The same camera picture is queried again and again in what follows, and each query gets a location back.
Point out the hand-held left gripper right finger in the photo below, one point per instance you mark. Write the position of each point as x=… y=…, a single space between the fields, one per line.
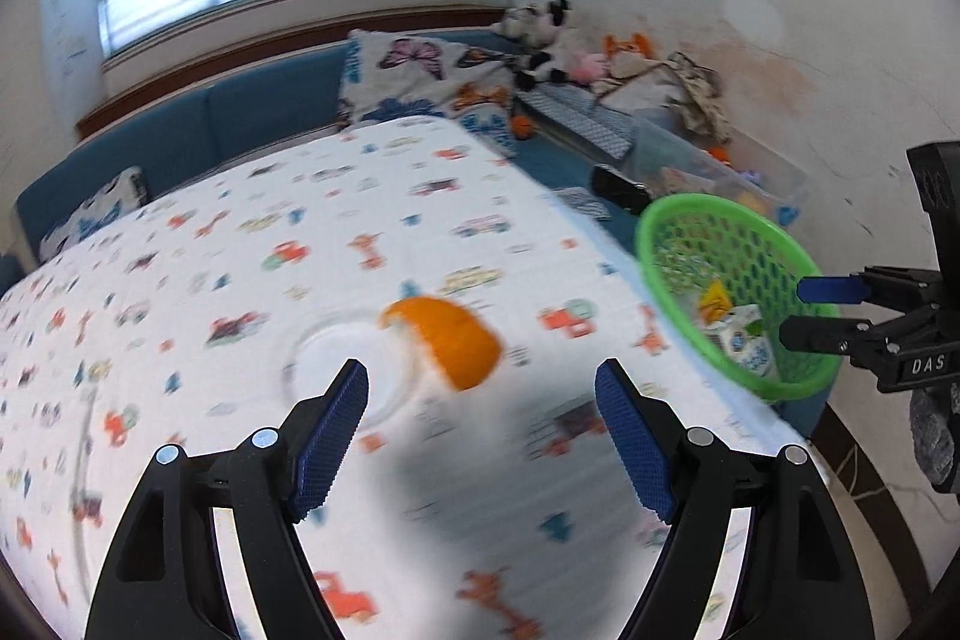
x=637 y=445

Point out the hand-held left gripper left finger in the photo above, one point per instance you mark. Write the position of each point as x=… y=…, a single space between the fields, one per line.
x=330 y=445

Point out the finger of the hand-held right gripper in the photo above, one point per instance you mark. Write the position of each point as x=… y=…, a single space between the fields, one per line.
x=817 y=332
x=829 y=289

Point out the white milk carton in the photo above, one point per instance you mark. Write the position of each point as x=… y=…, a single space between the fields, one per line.
x=746 y=344

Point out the green plastic basket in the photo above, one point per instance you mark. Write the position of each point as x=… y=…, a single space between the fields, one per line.
x=750 y=250

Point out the clear plastic lid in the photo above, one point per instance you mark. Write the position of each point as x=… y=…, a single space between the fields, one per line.
x=352 y=347

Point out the yellow snack packet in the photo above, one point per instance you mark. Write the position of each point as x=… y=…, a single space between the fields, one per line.
x=716 y=302

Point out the orange round object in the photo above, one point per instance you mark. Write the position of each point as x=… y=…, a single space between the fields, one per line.
x=450 y=340

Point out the person's right hand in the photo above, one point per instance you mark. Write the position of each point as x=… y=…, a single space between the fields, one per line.
x=937 y=437

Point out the cartoon printed bedsheet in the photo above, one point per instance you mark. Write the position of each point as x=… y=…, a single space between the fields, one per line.
x=225 y=280

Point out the clear plastic storage box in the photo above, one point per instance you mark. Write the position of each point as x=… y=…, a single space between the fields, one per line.
x=675 y=153

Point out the black box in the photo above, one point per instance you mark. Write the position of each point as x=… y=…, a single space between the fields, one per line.
x=619 y=186

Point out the beige printed cloth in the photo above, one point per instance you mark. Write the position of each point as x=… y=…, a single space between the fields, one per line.
x=697 y=93

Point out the blue patterned cloth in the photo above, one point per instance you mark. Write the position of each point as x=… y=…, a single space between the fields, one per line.
x=585 y=119

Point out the orange fox plush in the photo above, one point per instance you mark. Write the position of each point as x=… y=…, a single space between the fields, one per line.
x=626 y=54

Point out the pink plush toy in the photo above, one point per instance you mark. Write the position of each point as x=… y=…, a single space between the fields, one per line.
x=590 y=69

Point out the blue print pillow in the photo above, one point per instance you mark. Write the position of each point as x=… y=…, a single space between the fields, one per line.
x=97 y=212

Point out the small orange ball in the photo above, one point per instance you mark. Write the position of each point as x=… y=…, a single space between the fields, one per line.
x=523 y=128

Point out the butterfly print pillow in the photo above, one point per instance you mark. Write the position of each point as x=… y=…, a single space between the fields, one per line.
x=420 y=78

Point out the black and white cow plush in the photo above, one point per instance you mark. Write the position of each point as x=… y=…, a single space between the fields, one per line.
x=540 y=21

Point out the brown wooden wall rail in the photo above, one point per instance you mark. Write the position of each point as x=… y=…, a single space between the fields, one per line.
x=225 y=63

